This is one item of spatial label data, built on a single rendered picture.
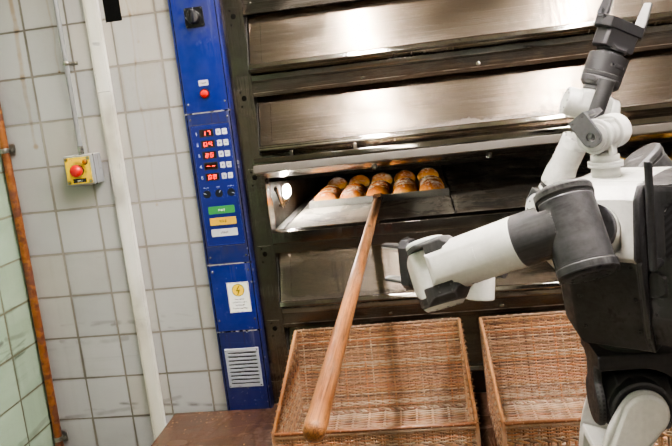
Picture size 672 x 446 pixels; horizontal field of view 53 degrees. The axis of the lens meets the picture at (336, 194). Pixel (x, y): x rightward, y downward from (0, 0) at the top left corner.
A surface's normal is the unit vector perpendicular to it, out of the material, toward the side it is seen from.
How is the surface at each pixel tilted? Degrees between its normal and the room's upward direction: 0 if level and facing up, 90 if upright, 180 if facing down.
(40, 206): 90
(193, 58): 90
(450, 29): 70
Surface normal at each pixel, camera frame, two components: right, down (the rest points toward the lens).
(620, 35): 0.31, 0.22
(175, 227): -0.12, 0.15
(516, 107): -0.15, -0.19
